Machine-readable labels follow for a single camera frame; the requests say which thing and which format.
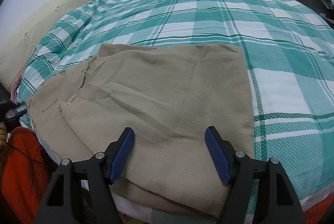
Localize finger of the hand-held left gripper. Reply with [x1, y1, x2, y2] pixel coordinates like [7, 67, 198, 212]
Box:
[4, 105, 28, 130]

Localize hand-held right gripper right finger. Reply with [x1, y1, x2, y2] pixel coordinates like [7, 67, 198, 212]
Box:
[204, 126, 306, 224]

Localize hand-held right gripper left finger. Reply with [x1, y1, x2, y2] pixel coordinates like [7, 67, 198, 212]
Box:
[34, 127, 136, 224]

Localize beige pants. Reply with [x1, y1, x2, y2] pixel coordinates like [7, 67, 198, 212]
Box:
[27, 43, 256, 219]

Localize pink cloth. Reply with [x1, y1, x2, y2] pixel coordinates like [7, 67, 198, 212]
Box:
[9, 70, 25, 99]

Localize cream padded headboard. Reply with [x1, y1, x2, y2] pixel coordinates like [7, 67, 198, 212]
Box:
[0, 0, 105, 89]

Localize teal plaid duvet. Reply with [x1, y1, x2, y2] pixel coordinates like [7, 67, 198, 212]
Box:
[16, 0, 334, 224]

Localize black cable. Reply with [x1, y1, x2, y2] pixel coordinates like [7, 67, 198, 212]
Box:
[5, 142, 41, 163]

